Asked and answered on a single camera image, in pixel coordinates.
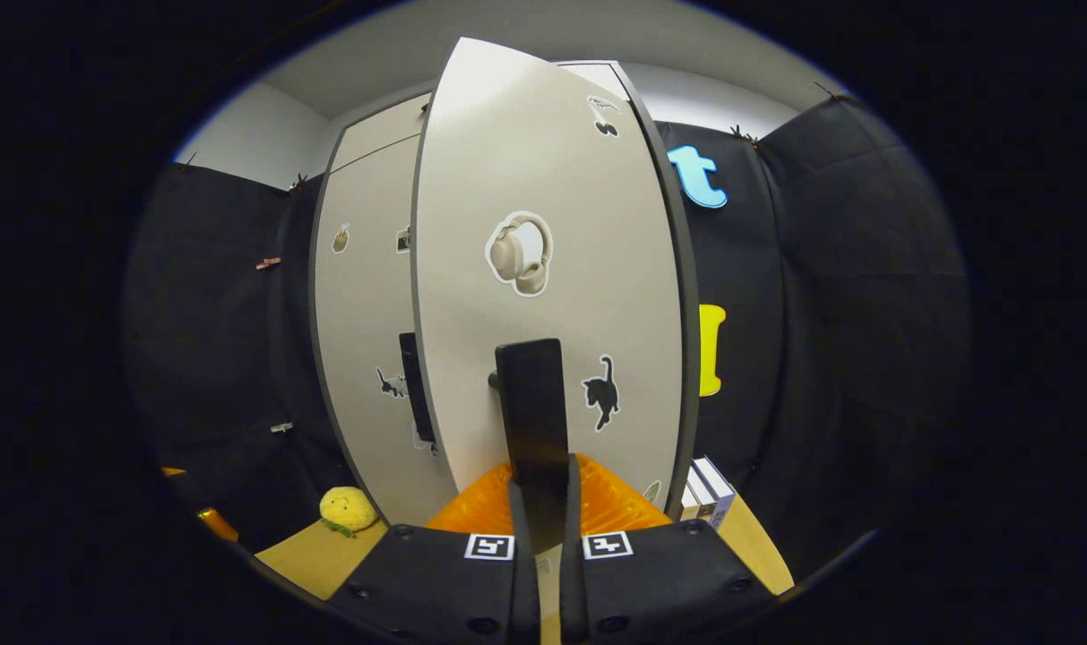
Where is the beige door with camera sticker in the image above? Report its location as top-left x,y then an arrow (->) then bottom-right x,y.
315,134 -> 459,528

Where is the beige door with headphone sticker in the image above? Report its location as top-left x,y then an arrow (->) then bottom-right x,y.
411,38 -> 687,512

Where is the yellow plush toy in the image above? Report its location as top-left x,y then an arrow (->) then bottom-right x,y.
319,486 -> 380,538

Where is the white and brown book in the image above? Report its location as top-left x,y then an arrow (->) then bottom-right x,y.
686,466 -> 719,522

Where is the beige double-door shoe cabinet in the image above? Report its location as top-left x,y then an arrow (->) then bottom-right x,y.
308,58 -> 701,529

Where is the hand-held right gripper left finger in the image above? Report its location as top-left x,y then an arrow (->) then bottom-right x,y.
328,460 -> 542,645

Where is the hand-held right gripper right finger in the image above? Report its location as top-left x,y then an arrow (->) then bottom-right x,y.
558,452 -> 777,645

